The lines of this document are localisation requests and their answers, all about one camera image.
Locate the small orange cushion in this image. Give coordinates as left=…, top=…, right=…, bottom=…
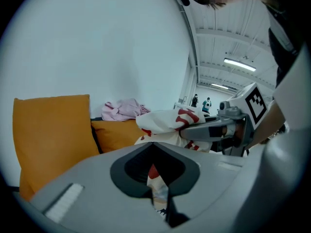
left=91, top=119, right=147, bottom=154

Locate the large orange cushion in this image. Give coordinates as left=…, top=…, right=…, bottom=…
left=12, top=94, right=101, bottom=202

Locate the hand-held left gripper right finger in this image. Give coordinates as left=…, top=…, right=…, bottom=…
left=152, top=141, right=201, bottom=228

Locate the white counter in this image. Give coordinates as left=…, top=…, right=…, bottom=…
left=173, top=101, right=193, bottom=112

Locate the person's black shirt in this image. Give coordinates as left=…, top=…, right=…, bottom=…
left=263, top=2, right=307, bottom=87

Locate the ceiling tube light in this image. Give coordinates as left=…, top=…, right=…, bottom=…
left=223, top=57, right=257, bottom=72
left=210, top=82, right=230, bottom=90

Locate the white and red garment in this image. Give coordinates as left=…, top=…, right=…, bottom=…
left=134, top=107, right=212, bottom=222

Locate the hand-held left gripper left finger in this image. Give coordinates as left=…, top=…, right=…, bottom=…
left=110, top=141, right=154, bottom=199

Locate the pink crumpled garment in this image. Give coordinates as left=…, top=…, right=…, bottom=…
left=101, top=98, right=152, bottom=122

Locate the person's right forearm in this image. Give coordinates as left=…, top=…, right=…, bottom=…
left=252, top=99, right=286, bottom=145

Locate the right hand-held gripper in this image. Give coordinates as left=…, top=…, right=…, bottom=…
left=179, top=82, right=268, bottom=158

